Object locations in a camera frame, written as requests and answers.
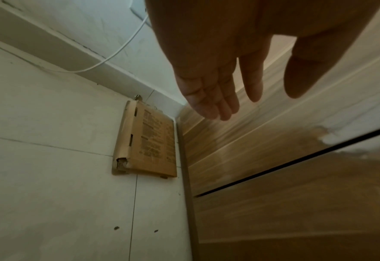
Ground person's left hand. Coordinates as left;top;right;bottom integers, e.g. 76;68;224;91
145;0;380;121

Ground flattened brown cardboard box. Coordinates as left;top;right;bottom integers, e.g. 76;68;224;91
112;100;178;180

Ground wooden cabinet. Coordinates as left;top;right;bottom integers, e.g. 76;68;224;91
176;0;380;261

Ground white cable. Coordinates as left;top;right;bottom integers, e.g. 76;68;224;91
40;12;150;74

